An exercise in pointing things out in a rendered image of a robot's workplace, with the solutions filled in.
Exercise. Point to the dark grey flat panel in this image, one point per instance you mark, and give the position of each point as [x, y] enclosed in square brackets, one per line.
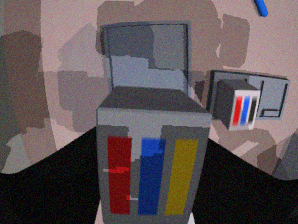
[12, 153]

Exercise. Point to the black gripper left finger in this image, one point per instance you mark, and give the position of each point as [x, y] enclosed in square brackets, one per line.
[61, 189]

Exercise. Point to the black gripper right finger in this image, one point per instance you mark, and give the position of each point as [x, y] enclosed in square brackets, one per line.
[232, 191]

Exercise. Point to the blue thin bar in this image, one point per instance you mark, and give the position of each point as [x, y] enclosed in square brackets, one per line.
[261, 7]

